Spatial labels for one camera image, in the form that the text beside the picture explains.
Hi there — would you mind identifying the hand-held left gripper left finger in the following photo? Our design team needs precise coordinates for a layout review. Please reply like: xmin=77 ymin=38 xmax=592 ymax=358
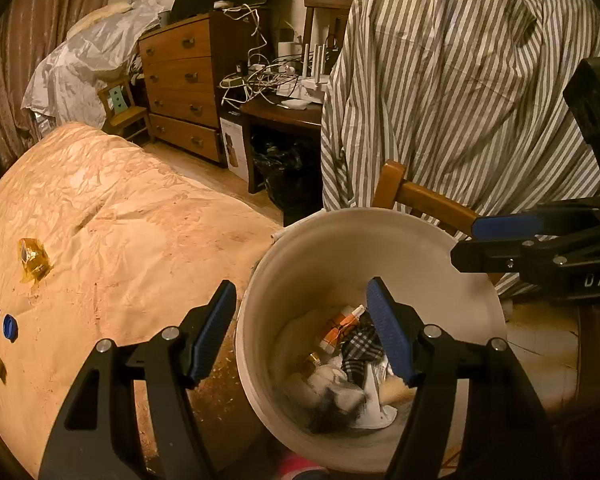
xmin=39 ymin=280 xmax=238 ymax=480

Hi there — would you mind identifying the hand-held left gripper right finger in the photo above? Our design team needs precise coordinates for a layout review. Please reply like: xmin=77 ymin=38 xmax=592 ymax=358
xmin=366 ymin=276 xmax=566 ymax=480

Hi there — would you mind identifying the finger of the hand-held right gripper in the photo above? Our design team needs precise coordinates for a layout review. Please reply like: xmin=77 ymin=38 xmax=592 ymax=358
xmin=471 ymin=197 xmax=600 ymax=241
xmin=450 ymin=222 xmax=600 ymax=281

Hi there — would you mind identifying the plaid cloth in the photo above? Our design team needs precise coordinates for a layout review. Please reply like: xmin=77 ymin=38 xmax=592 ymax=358
xmin=341 ymin=325 xmax=386 ymax=386

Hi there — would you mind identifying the white plastic bucket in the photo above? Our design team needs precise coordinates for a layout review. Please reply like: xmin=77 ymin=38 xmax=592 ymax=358
xmin=235 ymin=208 xmax=510 ymax=473

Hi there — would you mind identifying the orange white carton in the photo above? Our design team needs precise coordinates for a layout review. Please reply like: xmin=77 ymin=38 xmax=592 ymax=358
xmin=320 ymin=305 xmax=366 ymax=351

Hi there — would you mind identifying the grey white crumpled packet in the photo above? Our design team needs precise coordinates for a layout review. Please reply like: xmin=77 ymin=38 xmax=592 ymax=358
xmin=305 ymin=370 xmax=371 ymax=433

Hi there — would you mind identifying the wooden chair under cloth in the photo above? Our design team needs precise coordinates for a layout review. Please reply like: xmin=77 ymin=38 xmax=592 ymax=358
xmin=372 ymin=160 xmax=481 ymax=238

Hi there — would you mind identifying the striped grey white cloth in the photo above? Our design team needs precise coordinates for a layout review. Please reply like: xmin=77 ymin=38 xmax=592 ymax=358
xmin=321 ymin=0 xmax=600 ymax=296

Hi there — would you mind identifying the pink object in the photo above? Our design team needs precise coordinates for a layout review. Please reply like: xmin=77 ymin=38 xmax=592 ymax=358
xmin=279 ymin=452 xmax=331 ymax=480

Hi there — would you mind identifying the black plastic bag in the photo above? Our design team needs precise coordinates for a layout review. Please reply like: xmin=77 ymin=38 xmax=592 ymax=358
xmin=252 ymin=137 xmax=323 ymax=211

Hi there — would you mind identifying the white cardboard box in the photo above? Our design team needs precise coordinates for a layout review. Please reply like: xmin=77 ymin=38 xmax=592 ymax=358
xmin=219 ymin=115 xmax=253 ymax=183

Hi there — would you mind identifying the yellow crumpled wrapper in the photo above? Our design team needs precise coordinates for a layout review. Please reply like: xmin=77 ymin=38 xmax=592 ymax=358
xmin=17 ymin=237 xmax=55 ymax=288

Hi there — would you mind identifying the dark wooden desk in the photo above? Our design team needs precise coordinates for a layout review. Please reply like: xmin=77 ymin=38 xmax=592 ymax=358
xmin=240 ymin=92 xmax=326 ymax=196

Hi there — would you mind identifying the small wooden chair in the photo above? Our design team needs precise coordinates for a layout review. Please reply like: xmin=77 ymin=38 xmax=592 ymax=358
xmin=97 ymin=76 xmax=153 ymax=143

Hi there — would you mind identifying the white router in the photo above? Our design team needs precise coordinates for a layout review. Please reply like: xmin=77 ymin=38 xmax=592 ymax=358
xmin=280 ymin=44 xmax=331 ymax=108

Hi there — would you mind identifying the wooden chest of drawers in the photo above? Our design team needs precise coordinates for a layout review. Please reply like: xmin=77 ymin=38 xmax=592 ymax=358
xmin=138 ymin=10 xmax=276 ymax=163

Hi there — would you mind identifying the clear plastic sheet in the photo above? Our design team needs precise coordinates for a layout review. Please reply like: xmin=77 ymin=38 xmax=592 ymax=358
xmin=21 ymin=0 xmax=166 ymax=136

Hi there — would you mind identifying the brown curtain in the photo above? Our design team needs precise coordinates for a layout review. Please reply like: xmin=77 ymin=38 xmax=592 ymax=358
xmin=0 ymin=0 xmax=118 ymax=171

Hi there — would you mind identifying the tangle of white cables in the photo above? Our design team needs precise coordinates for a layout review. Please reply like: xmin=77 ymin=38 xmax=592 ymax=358
xmin=220 ymin=2 xmax=331 ymax=106

